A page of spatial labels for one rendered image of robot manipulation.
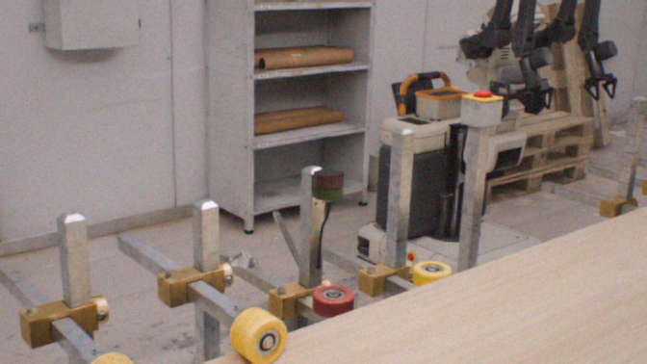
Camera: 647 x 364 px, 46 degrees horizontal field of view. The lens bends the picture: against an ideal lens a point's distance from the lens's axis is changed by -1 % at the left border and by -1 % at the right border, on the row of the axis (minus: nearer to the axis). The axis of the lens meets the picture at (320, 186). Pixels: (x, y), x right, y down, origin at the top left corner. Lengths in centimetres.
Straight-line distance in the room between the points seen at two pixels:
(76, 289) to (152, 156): 309
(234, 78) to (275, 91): 60
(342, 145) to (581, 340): 361
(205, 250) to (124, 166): 293
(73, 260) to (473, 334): 69
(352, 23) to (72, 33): 174
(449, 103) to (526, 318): 214
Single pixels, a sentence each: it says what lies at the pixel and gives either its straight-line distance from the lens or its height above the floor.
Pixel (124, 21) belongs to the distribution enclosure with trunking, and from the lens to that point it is 393.
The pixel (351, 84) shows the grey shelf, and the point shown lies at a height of 74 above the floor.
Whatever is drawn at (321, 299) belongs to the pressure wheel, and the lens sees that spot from 148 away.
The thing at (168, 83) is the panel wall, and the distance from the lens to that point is 434.
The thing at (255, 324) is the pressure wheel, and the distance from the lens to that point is 123.
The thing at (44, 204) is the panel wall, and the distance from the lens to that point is 420.
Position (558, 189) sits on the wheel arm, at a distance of 262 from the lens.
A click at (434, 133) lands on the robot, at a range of 342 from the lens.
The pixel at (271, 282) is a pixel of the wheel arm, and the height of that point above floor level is 86.
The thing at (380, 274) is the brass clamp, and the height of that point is 85.
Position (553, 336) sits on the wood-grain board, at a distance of 144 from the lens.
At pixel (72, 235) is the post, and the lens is 129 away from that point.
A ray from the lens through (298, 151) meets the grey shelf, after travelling 493.
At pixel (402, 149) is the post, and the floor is 113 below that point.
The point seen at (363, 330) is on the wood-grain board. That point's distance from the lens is 138.
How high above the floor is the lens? 155
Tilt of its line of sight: 17 degrees down
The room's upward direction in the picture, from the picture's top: 2 degrees clockwise
